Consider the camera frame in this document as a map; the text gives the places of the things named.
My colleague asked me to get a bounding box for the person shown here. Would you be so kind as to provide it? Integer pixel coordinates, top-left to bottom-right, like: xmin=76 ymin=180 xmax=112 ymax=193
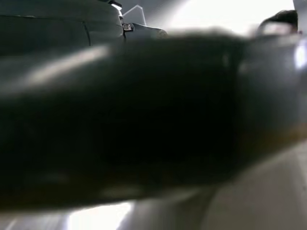
xmin=257 ymin=9 xmax=299 ymax=35

